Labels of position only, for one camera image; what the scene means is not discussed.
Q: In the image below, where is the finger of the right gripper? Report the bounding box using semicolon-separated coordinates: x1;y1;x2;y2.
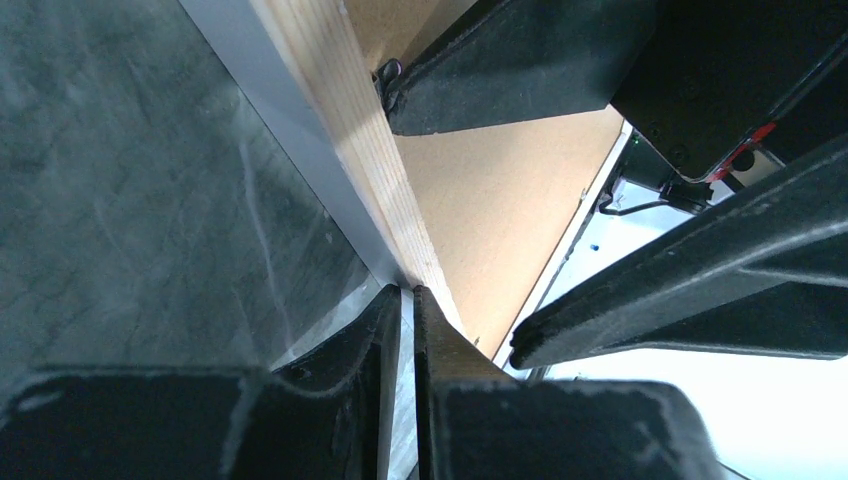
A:
384;0;663;136
510;137;847;369

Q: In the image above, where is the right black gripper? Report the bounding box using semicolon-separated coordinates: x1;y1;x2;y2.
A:
611;1;847;182

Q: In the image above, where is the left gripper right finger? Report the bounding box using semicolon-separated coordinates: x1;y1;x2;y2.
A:
413;286;724;479

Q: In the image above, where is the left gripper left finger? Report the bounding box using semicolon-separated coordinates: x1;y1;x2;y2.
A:
1;285;402;479

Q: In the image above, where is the wooden picture frame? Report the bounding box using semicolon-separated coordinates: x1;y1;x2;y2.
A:
184;1;630;365

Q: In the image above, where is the brown backing board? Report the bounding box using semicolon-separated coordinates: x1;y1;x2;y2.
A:
346;1;623;356

